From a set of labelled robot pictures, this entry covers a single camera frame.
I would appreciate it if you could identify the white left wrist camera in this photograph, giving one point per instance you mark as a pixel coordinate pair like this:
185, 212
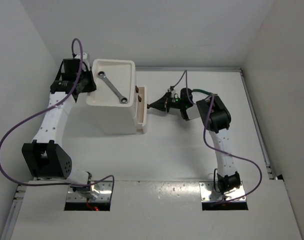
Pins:
84, 56

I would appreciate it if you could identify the white drawer organizer cabinet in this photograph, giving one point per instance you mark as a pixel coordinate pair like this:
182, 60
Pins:
112, 117

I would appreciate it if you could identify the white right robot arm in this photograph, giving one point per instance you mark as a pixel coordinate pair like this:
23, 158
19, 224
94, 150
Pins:
197, 103

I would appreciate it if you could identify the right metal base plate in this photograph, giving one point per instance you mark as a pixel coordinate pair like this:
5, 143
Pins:
208, 194

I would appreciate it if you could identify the green handled pliers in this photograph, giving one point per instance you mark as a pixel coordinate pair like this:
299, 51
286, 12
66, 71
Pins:
197, 90

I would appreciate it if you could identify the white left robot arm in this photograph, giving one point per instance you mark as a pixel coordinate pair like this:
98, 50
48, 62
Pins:
44, 155

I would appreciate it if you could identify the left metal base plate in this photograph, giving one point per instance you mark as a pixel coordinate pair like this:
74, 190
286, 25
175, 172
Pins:
98, 193

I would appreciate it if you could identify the metal base plate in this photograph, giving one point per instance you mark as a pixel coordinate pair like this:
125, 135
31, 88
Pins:
98, 193
208, 194

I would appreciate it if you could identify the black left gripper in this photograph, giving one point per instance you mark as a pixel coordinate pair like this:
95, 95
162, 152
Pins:
91, 86

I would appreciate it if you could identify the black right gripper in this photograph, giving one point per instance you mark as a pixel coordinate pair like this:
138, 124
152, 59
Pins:
165, 102

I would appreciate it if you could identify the large silver ratchet wrench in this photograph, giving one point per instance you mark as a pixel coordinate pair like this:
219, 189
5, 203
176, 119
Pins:
104, 78

